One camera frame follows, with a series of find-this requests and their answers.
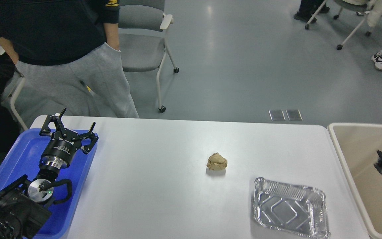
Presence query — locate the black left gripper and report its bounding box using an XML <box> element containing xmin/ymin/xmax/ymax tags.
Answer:
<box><xmin>39</xmin><ymin>108</ymin><xmax>98</xmax><ymax>168</ymax></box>

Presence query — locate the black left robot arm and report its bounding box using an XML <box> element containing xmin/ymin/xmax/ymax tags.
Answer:
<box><xmin>0</xmin><ymin>109</ymin><xmax>99</xmax><ymax>239</ymax></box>

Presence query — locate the beige plastic bin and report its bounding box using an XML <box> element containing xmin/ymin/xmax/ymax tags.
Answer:
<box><xmin>328</xmin><ymin>123</ymin><xmax>382</xmax><ymax>239</ymax></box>

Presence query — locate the blue plastic tray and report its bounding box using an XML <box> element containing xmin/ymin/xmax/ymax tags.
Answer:
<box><xmin>0</xmin><ymin>128</ymin><xmax>97</xmax><ymax>239</ymax></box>

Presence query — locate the person in black hoodie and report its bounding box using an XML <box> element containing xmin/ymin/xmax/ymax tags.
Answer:
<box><xmin>0</xmin><ymin>0</ymin><xmax>139</xmax><ymax>118</ymax></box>

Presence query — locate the grey chair at left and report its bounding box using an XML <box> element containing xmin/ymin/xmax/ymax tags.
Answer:
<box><xmin>0</xmin><ymin>30</ymin><xmax>29</xmax><ymax>130</ymax></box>

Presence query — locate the aluminium foil tray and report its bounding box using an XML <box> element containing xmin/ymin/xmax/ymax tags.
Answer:
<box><xmin>253</xmin><ymin>177</ymin><xmax>331</xmax><ymax>239</ymax></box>

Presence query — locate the metal floor socket plate right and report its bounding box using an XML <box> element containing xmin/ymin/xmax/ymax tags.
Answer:
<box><xmin>286</xmin><ymin>109</ymin><xmax>303</xmax><ymax>121</ymax></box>

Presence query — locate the metal floor socket plate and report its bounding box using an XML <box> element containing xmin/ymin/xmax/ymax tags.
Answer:
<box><xmin>286</xmin><ymin>109</ymin><xmax>303</xmax><ymax>121</ymax></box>
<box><xmin>269</xmin><ymin>110</ymin><xmax>286</xmax><ymax>121</ymax></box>

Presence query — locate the grey office chair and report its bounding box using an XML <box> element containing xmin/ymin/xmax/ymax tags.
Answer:
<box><xmin>119</xmin><ymin>0</ymin><xmax>179</xmax><ymax>113</ymax></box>

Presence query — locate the metal floor socket plate left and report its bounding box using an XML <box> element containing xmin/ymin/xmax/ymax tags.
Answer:
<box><xmin>269</xmin><ymin>110</ymin><xmax>286</xmax><ymax>121</ymax></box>

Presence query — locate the crumpled brown paper ball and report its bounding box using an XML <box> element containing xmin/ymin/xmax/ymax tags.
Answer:
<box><xmin>206</xmin><ymin>153</ymin><xmax>228</xmax><ymax>171</ymax></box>

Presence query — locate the white chair at top right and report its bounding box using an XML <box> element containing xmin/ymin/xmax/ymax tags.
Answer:
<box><xmin>305</xmin><ymin>0</ymin><xmax>382</xmax><ymax>51</ymax></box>

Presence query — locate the person in dark shoes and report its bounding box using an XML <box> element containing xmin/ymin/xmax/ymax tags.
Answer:
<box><xmin>293</xmin><ymin>0</ymin><xmax>323</xmax><ymax>23</ymax></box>

